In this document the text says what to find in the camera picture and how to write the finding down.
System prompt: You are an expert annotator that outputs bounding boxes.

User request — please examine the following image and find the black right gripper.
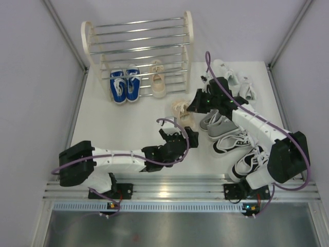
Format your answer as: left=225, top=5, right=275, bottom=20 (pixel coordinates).
left=188, top=89, right=220, bottom=114

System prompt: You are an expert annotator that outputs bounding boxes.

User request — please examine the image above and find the beige lace sneaker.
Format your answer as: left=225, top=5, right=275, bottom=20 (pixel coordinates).
left=149, top=60, right=167, bottom=98
left=171, top=99, right=196, bottom=130

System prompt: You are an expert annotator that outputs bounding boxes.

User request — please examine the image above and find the blue canvas sneaker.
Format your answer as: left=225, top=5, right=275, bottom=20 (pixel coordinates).
left=126, top=64, right=141, bottom=103
left=109, top=67, right=126, bottom=104

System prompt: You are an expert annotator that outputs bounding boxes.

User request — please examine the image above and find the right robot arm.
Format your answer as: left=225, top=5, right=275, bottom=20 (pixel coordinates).
left=187, top=77, right=310, bottom=199

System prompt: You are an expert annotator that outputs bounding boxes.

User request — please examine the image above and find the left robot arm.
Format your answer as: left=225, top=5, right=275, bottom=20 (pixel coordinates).
left=56, top=127, right=199, bottom=199

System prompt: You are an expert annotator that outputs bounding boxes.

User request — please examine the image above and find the cream and chrome shoe rack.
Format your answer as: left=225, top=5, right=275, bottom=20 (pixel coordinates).
left=81, top=11, right=194, bottom=101

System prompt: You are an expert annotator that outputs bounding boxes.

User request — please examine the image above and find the grey canvas sneaker back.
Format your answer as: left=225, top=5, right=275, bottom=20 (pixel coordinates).
left=199, top=110, right=221, bottom=131

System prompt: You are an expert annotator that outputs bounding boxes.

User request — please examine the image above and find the grey canvas sneaker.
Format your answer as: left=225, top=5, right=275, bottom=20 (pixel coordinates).
left=199, top=110, right=221, bottom=131
left=207, top=116, right=241, bottom=140

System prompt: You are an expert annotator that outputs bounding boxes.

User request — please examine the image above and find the grey canvas sneaker front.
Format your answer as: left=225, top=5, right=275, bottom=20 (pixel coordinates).
left=207, top=116, right=241, bottom=140

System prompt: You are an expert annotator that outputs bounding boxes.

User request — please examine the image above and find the white sneaker left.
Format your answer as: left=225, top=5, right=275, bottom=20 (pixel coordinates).
left=211, top=59, right=240, bottom=90

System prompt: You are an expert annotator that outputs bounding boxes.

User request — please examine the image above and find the black white sneaker upper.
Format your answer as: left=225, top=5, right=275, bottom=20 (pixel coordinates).
left=211, top=131, right=255, bottom=156

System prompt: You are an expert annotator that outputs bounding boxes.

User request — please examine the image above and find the black white sneaker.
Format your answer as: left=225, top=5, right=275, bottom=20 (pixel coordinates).
left=228, top=146, right=269, bottom=182
left=211, top=131, right=255, bottom=156

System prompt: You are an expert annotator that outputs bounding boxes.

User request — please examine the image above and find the white sneaker right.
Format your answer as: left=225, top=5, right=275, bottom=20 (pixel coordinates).
left=237, top=72, right=257, bottom=105

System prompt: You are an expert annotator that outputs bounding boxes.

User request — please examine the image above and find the black white sneaker lower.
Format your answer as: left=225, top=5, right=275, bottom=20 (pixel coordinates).
left=228, top=146, right=269, bottom=182

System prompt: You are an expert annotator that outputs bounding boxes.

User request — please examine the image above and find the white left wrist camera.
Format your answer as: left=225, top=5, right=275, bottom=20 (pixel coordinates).
left=160, top=116, right=180, bottom=135

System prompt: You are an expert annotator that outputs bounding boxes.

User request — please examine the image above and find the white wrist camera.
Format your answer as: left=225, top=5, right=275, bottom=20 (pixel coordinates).
left=200, top=74, right=211, bottom=93
left=160, top=116, right=180, bottom=135

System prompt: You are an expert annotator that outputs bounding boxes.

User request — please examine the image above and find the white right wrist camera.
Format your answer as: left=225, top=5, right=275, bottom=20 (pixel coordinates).
left=200, top=74, right=211, bottom=93

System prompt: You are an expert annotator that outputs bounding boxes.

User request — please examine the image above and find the aluminium mounting rail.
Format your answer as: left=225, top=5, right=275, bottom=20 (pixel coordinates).
left=42, top=172, right=322, bottom=201

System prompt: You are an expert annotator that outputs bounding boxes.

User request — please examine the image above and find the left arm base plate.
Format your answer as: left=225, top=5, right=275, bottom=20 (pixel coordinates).
left=102, top=183, right=133, bottom=200

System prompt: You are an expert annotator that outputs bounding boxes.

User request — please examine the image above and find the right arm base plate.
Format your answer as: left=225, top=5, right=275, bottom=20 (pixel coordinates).
left=223, top=183, right=255, bottom=203

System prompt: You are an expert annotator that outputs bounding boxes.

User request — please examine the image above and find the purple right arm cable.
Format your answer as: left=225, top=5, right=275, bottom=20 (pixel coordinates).
left=205, top=51, right=312, bottom=219

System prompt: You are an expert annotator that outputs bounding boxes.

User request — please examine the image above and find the perforated cable duct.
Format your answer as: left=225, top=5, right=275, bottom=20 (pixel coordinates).
left=53, top=201, right=256, bottom=213

